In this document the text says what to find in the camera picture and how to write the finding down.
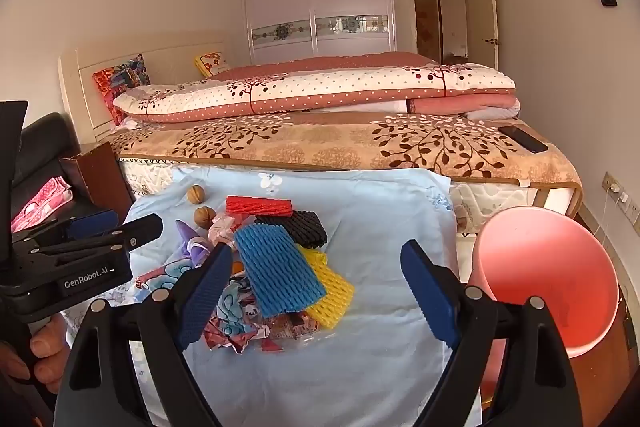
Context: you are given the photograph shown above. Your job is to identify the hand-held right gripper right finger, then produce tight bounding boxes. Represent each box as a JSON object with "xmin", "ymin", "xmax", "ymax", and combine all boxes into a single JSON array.
[{"xmin": 400, "ymin": 239, "xmax": 593, "ymax": 427}]

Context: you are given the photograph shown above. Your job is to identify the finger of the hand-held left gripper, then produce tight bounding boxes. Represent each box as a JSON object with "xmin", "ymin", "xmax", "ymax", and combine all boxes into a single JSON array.
[
  {"xmin": 12, "ymin": 209, "xmax": 121, "ymax": 249},
  {"xmin": 37, "ymin": 213, "xmax": 165, "ymax": 259}
]

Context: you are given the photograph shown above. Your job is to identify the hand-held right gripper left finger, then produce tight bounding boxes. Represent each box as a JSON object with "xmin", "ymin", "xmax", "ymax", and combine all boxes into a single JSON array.
[{"xmin": 54, "ymin": 243, "xmax": 236, "ymax": 427}]

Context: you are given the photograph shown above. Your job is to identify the purple wrapper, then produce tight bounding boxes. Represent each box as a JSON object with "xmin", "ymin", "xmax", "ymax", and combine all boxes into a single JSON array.
[{"xmin": 174, "ymin": 219, "xmax": 213, "ymax": 269}]

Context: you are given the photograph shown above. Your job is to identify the pink plastic basin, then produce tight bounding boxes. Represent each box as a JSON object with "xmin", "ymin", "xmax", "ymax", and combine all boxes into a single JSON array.
[{"xmin": 471, "ymin": 206, "xmax": 621, "ymax": 358}]

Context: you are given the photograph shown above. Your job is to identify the person's left hand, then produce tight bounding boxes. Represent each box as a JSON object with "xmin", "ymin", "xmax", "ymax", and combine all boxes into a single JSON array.
[{"xmin": 0, "ymin": 316, "xmax": 71, "ymax": 394}]

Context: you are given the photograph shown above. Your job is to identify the crumpled cartoon wrapper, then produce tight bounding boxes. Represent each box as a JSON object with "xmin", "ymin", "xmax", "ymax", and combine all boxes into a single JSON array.
[{"xmin": 206, "ymin": 274, "xmax": 272, "ymax": 354}]

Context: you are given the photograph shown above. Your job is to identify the blue pink cartoon wrapper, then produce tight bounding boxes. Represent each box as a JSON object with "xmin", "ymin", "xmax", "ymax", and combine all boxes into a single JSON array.
[{"xmin": 134, "ymin": 257, "xmax": 197, "ymax": 294}]

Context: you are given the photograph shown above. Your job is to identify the brown wooden nightstand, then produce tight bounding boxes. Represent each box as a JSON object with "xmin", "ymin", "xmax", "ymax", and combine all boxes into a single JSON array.
[{"xmin": 59, "ymin": 141, "xmax": 134, "ymax": 224}]

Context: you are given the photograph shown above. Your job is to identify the pink dotted cloth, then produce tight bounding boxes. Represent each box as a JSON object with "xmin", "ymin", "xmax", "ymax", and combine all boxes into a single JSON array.
[{"xmin": 11, "ymin": 177, "xmax": 74, "ymax": 234}]

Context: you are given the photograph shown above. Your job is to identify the light blue cloth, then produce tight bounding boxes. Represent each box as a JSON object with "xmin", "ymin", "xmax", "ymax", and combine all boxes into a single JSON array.
[{"xmin": 65, "ymin": 166, "xmax": 483, "ymax": 427}]

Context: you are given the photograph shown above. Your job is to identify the blue foam fruit net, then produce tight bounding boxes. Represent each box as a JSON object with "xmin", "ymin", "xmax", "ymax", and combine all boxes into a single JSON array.
[{"xmin": 233, "ymin": 223, "xmax": 327, "ymax": 319}]

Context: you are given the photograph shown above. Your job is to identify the black chair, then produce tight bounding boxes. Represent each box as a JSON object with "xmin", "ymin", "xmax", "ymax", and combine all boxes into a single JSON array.
[{"xmin": 10, "ymin": 113, "xmax": 82, "ymax": 234}]

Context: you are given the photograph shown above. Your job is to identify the brown snack wrapper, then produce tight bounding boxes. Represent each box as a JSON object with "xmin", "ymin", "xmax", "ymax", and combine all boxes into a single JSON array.
[{"xmin": 269, "ymin": 311, "xmax": 323, "ymax": 344}]

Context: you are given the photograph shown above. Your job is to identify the red foam fruit net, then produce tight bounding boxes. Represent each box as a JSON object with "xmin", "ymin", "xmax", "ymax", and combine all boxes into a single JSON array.
[{"xmin": 225, "ymin": 195, "xmax": 293, "ymax": 219}]

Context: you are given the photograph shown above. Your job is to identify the yellow foam fruit net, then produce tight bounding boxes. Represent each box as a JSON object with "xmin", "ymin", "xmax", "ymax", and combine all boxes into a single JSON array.
[{"xmin": 296, "ymin": 243, "xmax": 356, "ymax": 329}]

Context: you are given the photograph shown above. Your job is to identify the black foam fruit net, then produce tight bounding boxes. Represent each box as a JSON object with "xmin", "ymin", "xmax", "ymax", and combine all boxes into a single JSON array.
[{"xmin": 254, "ymin": 210, "xmax": 328, "ymax": 250}]

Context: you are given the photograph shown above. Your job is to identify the colourful patterned pillow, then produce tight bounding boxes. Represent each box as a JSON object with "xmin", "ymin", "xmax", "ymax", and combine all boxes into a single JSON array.
[{"xmin": 92, "ymin": 54, "xmax": 152, "ymax": 128}]

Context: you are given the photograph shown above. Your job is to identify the yellow flower pillow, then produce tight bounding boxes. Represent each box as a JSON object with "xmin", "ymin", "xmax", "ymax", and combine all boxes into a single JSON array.
[{"xmin": 194, "ymin": 52, "xmax": 232, "ymax": 79}]

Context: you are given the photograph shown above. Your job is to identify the black smartphone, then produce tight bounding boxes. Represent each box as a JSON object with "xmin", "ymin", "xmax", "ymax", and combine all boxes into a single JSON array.
[{"xmin": 497, "ymin": 124, "xmax": 550, "ymax": 154}]

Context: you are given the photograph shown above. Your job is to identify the brown leaf-print blanket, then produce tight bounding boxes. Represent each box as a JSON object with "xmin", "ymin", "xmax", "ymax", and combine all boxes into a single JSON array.
[{"xmin": 107, "ymin": 111, "xmax": 583, "ymax": 217}]

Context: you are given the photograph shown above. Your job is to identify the folded dotted pink quilt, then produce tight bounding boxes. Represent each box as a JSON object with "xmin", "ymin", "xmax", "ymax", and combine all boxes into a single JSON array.
[{"xmin": 112, "ymin": 52, "xmax": 522, "ymax": 125}]

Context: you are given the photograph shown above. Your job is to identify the white door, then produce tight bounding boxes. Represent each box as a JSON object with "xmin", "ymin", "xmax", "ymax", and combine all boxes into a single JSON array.
[{"xmin": 467, "ymin": 0, "xmax": 502, "ymax": 65}]

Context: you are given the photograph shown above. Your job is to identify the beige wall outlet strip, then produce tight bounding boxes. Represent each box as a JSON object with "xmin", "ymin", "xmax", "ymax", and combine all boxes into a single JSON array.
[{"xmin": 602, "ymin": 172, "xmax": 640, "ymax": 226}]

